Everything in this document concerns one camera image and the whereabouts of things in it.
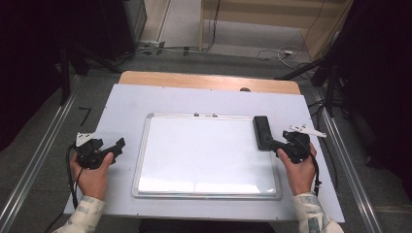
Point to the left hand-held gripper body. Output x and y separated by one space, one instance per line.
89 152

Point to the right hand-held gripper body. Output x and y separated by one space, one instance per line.
298 145

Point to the black whiteboard eraser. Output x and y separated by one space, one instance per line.
261 131

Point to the person's left hand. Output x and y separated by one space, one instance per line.
92 181

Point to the person's right hand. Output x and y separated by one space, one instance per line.
301 178

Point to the white table cover sheet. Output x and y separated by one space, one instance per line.
129 103

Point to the dark knob on table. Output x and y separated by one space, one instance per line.
245 89

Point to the black metal stand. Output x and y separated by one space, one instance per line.
64 77
330 87

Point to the metal-framed whiteboard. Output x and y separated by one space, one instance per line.
207 161

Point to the wooden table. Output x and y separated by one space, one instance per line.
194 80

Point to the dark cabinet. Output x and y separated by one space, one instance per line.
123 26

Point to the aluminium floor rail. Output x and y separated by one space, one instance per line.
359 194
42 145

